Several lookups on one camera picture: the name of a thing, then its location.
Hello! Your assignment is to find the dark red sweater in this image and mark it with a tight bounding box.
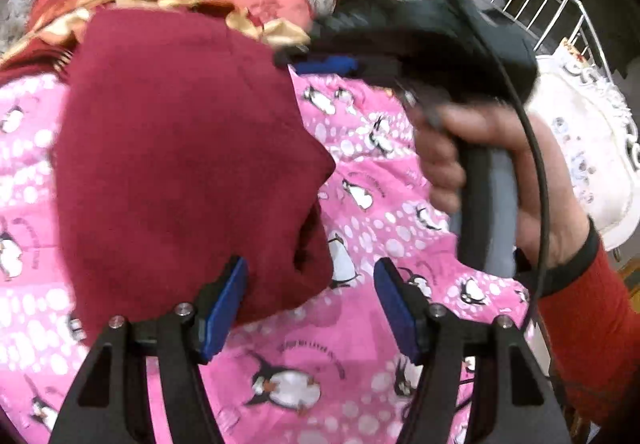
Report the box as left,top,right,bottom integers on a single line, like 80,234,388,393
52,14,335,340

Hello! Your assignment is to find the red sleeved right forearm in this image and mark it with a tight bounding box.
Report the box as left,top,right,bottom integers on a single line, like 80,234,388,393
537,225,639,430

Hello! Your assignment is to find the white floral armchair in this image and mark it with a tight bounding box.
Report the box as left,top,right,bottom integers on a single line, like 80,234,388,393
527,38,639,251

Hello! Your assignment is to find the pink penguin quilt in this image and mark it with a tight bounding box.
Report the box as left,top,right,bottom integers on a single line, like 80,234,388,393
1,74,528,443

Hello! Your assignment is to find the red and cream blanket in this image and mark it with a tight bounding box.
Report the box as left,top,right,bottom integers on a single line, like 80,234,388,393
1,0,310,82

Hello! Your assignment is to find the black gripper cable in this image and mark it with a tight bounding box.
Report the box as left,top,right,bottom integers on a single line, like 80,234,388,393
464,0,552,330

